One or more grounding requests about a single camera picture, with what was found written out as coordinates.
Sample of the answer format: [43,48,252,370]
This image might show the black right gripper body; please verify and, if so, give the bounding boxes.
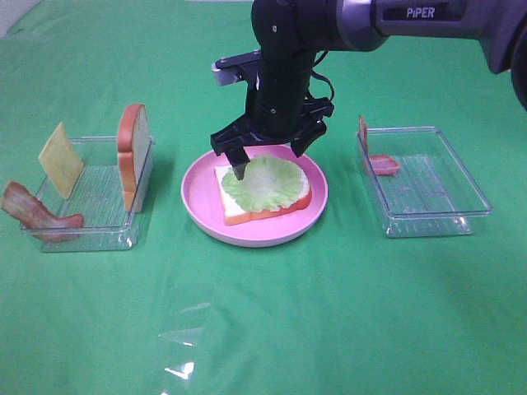
[211,80,334,156]

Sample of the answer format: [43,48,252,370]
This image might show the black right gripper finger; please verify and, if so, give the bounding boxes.
[291,119,327,157]
[225,146,250,180]

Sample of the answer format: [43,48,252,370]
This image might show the green lettuce leaf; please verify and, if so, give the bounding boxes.
[221,153,305,213]

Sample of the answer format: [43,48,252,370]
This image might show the white bread slice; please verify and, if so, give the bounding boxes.
[213,158,313,227]

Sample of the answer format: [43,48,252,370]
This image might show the bacon strip from tray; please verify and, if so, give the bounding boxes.
[358,114,401,176]

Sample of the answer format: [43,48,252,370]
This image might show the yellow cheese slice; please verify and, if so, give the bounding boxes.
[38,122,84,200]

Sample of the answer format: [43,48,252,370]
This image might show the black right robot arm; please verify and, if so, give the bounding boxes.
[211,1,526,179]

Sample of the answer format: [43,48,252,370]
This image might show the pink round plate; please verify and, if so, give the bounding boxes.
[181,145,329,248]

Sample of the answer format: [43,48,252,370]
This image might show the upright bread slice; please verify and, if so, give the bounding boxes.
[117,103,150,211]

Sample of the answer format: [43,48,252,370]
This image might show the clear right plastic tray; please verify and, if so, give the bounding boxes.
[357,126,492,238]

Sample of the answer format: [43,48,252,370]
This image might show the clear plastic tray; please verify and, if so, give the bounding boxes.
[20,137,155,253]
[357,126,492,238]

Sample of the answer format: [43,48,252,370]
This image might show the clear left plastic tray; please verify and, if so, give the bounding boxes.
[20,137,155,253]

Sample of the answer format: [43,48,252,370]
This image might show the green tablecloth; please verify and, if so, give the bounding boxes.
[1,1,526,394]

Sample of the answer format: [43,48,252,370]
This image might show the clear plastic wrap sheet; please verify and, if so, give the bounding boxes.
[157,301,211,385]

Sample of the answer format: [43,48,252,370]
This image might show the bacon strip on left tray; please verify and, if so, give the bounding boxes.
[1,180,84,229]

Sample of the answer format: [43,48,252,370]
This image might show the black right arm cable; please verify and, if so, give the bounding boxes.
[310,51,335,104]

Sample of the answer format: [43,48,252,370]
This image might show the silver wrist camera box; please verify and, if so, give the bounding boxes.
[211,49,261,86]

